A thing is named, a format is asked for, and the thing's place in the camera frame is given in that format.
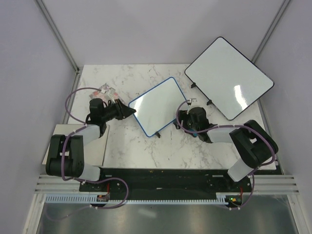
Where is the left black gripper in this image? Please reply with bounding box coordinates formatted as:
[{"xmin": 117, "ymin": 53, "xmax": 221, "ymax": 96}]
[{"xmin": 101, "ymin": 99, "xmax": 136, "ymax": 122}]

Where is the small blue-framed whiteboard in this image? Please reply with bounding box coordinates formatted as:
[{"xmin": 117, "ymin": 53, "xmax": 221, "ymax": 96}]
[{"xmin": 128, "ymin": 77, "xmax": 186, "ymax": 137}]

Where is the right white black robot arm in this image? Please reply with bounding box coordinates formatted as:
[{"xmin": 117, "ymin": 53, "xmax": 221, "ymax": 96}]
[{"xmin": 174, "ymin": 107, "xmax": 278, "ymax": 192}]

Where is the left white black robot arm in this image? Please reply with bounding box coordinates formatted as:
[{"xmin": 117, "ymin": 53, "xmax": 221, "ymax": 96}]
[{"xmin": 45, "ymin": 98, "xmax": 136, "ymax": 192}]

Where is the large black-framed whiteboard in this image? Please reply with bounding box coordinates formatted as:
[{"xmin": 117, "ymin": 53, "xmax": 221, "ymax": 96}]
[{"xmin": 184, "ymin": 37, "xmax": 274, "ymax": 120}]

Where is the colourful patterned packet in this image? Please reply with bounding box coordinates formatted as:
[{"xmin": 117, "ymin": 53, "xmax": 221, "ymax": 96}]
[{"xmin": 89, "ymin": 83, "xmax": 119, "ymax": 104}]

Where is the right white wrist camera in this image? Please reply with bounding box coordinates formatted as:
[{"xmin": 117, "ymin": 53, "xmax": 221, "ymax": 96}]
[{"xmin": 187, "ymin": 98, "xmax": 198, "ymax": 109}]

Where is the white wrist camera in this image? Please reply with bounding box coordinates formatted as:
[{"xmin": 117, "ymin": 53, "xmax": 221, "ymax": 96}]
[
  {"xmin": 187, "ymin": 98, "xmax": 198, "ymax": 109},
  {"xmin": 101, "ymin": 89, "xmax": 118, "ymax": 101}
]

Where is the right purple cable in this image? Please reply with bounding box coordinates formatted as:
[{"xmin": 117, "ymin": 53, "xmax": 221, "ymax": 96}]
[{"xmin": 175, "ymin": 99, "xmax": 277, "ymax": 211}]

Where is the purple cable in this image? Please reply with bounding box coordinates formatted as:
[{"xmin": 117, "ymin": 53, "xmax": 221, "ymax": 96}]
[
  {"xmin": 175, "ymin": 99, "xmax": 277, "ymax": 211},
  {"xmin": 43, "ymin": 87, "xmax": 129, "ymax": 221}
]

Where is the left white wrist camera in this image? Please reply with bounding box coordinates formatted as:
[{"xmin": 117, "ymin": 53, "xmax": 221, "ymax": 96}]
[{"xmin": 101, "ymin": 89, "xmax": 118, "ymax": 101}]

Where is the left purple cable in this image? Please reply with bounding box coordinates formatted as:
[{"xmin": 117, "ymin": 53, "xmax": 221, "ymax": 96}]
[{"xmin": 43, "ymin": 87, "xmax": 129, "ymax": 221}]

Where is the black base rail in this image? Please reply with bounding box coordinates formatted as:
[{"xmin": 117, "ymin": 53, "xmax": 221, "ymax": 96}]
[{"xmin": 79, "ymin": 168, "xmax": 251, "ymax": 199}]

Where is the white slotted cable duct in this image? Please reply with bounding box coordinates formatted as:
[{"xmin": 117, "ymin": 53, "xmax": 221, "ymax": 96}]
[{"xmin": 45, "ymin": 194, "xmax": 234, "ymax": 205}]

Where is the aluminium slotted rail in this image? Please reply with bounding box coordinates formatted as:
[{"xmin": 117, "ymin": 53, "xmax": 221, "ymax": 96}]
[{"xmin": 35, "ymin": 175, "xmax": 299, "ymax": 195}]

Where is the left aluminium corner post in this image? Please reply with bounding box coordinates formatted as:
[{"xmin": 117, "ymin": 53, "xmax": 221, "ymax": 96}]
[{"xmin": 34, "ymin": 0, "xmax": 80, "ymax": 74}]

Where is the aluminium corner post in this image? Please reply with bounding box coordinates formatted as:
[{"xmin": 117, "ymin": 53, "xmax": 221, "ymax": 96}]
[
  {"xmin": 251, "ymin": 0, "xmax": 292, "ymax": 64},
  {"xmin": 34, "ymin": 0, "xmax": 80, "ymax": 74}
]

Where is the right aluminium corner post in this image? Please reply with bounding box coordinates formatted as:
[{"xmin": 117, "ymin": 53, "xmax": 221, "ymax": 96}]
[{"xmin": 251, "ymin": 0, "xmax": 292, "ymax": 64}]

